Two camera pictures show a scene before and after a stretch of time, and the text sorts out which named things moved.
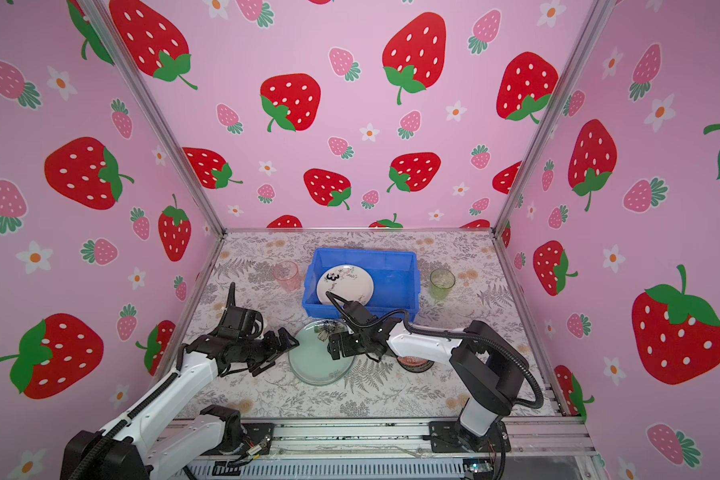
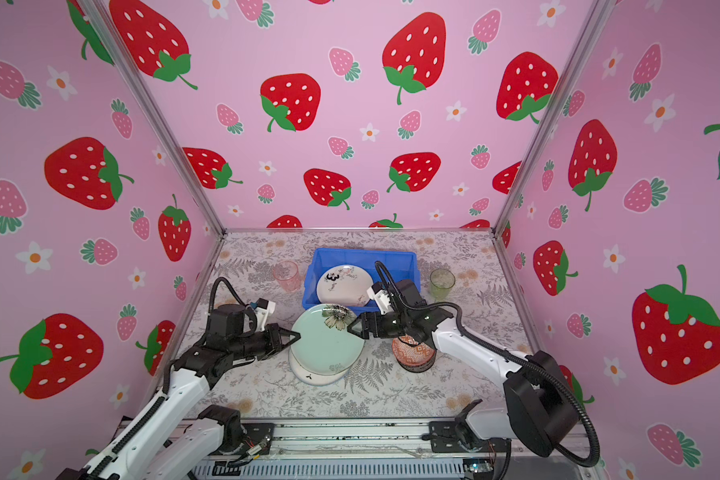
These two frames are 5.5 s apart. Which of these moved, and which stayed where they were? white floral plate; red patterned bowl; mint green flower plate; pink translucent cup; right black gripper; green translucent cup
Moved: mint green flower plate; right black gripper
Stayed: red patterned bowl; white floral plate; pink translucent cup; green translucent cup
